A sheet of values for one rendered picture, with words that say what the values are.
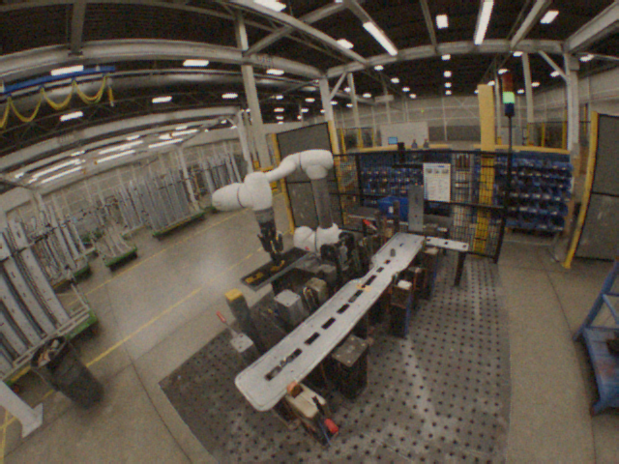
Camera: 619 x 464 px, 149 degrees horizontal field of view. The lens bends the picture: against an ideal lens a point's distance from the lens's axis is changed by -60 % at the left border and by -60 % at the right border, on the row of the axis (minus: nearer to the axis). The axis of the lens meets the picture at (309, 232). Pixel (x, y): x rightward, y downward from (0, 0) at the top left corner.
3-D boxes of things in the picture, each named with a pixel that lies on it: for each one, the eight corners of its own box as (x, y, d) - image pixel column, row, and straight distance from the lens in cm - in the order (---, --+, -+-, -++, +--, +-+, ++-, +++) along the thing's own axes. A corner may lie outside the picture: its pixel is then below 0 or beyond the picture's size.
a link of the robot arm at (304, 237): (298, 247, 185) (293, 224, 175) (319, 246, 180) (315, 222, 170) (294, 259, 172) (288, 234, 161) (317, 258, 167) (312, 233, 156)
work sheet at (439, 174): (450, 203, 183) (451, 162, 176) (423, 200, 187) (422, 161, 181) (451, 202, 185) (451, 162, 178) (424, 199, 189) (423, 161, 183)
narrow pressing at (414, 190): (423, 231, 165) (423, 185, 154) (407, 229, 168) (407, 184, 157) (423, 231, 166) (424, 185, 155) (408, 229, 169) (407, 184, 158)
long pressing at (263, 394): (267, 420, 79) (265, 420, 77) (230, 379, 91) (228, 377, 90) (427, 238, 159) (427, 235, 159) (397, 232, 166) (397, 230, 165)
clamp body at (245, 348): (267, 399, 115) (238, 357, 86) (253, 386, 121) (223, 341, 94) (281, 387, 116) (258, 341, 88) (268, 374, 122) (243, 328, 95)
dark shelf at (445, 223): (449, 232, 167) (449, 228, 166) (346, 217, 200) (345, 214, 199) (454, 221, 187) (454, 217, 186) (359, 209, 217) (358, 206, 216)
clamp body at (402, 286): (403, 342, 125) (410, 292, 100) (383, 333, 128) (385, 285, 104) (410, 330, 131) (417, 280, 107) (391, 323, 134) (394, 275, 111)
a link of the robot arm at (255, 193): (278, 201, 99) (251, 205, 105) (270, 167, 97) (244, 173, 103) (269, 209, 90) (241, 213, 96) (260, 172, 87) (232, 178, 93)
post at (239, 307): (261, 364, 127) (230, 304, 97) (253, 357, 132) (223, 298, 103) (272, 356, 128) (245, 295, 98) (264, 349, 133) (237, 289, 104)
